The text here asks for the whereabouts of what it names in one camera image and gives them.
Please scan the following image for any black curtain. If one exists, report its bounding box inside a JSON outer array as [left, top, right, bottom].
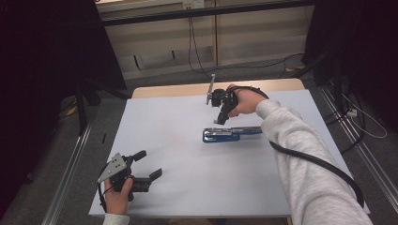
[[303, 0, 398, 129], [0, 0, 128, 221]]

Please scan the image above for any person's right hand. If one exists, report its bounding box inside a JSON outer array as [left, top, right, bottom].
[[225, 82, 269, 118]]

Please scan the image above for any person's left hand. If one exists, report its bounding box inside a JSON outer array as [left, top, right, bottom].
[[103, 176, 134, 216]]

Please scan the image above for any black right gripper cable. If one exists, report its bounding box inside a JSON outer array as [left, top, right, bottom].
[[230, 85, 366, 209]]

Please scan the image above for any black hanging wall cable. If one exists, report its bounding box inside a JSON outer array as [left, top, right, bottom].
[[187, 15, 305, 80]]

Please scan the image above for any black floor cable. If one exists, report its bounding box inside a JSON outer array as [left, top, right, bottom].
[[322, 93, 368, 155]]

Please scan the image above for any black metal stand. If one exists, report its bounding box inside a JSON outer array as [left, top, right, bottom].
[[289, 50, 345, 109], [73, 82, 102, 137]]

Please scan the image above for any white wall socket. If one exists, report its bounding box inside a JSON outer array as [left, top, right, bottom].
[[182, 0, 206, 10]]

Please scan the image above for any black horizontal bar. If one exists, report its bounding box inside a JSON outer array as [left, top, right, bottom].
[[100, 0, 315, 27]]

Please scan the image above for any white floor cable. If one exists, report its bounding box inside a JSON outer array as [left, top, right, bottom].
[[341, 93, 389, 140]]

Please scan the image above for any white table mat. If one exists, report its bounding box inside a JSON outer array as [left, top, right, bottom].
[[88, 88, 372, 219]]

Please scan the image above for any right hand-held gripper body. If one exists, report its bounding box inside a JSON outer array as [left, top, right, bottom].
[[205, 73, 239, 118]]

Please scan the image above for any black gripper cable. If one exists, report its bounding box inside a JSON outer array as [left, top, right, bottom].
[[98, 162, 113, 214], [230, 85, 366, 209]]

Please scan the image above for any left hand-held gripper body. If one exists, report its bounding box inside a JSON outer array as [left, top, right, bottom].
[[97, 152, 152, 203]]

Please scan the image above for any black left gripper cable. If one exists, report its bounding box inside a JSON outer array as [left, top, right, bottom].
[[98, 162, 113, 214]]

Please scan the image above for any blue stapler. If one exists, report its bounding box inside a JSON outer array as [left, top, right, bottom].
[[202, 126, 264, 144]]

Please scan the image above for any aluminium floor rail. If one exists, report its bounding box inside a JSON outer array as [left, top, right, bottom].
[[41, 123, 93, 225], [317, 85, 398, 205]]

